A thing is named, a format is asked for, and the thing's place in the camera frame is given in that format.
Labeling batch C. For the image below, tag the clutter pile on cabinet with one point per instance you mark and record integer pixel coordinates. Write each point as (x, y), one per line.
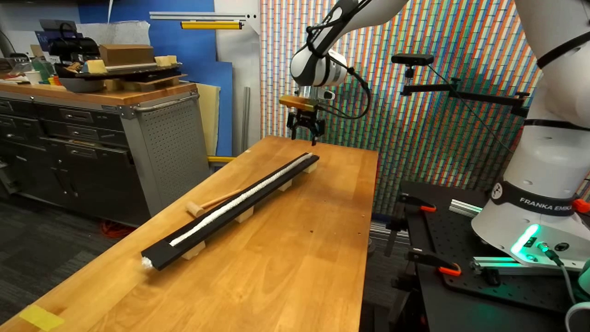
(78, 62)

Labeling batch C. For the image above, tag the yellow tape patch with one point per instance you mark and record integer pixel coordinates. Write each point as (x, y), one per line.
(41, 317)

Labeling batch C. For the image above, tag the yellow level tool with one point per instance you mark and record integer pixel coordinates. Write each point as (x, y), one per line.
(210, 24)

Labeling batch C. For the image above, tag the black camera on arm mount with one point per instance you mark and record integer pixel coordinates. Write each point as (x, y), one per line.
(516, 103)

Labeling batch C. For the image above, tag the grey metal tool cabinet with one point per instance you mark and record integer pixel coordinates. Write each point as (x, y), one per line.
(111, 155)

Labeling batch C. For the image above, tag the long black board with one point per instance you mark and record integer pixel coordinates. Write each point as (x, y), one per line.
(179, 241)

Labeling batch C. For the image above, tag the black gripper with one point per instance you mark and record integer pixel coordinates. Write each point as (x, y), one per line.
(303, 112)

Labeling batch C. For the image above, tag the black orange clamp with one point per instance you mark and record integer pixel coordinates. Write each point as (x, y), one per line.
(417, 201)
(446, 267)

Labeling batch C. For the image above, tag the black orange clamp lower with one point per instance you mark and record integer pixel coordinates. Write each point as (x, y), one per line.
(446, 267)

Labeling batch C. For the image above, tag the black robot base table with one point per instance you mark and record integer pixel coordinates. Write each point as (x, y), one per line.
(494, 293)

